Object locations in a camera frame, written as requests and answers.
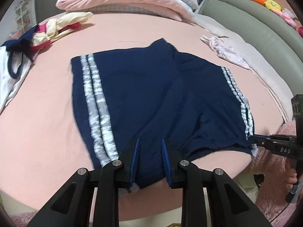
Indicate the right hand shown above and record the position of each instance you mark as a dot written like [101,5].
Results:
[290,178]

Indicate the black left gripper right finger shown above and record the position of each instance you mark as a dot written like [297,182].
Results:
[209,198]

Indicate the plush toys on headboard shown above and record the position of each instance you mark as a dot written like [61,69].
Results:
[267,2]

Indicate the white navy-trimmed shirt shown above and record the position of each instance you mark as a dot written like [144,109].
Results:
[16,60]

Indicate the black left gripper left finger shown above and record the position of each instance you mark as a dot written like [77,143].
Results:
[89,193]

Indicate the cream and red garment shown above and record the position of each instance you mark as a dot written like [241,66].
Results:
[55,29]

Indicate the pink bed sheet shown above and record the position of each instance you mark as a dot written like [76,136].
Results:
[41,146]

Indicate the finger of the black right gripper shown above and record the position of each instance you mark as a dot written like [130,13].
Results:
[262,140]

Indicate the navy shorts with silver stripes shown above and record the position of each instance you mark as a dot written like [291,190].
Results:
[152,95]

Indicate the light pink patterned garment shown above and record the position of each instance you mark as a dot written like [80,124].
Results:
[224,51]

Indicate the cream white blanket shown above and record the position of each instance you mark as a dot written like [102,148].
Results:
[274,84]

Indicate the white shelf rack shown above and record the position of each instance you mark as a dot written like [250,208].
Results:
[23,19]

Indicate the pink fluffy sleeve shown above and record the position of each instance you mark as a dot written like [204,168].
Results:
[271,198]

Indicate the grey-green padded headboard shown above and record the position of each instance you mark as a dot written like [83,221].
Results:
[268,33]

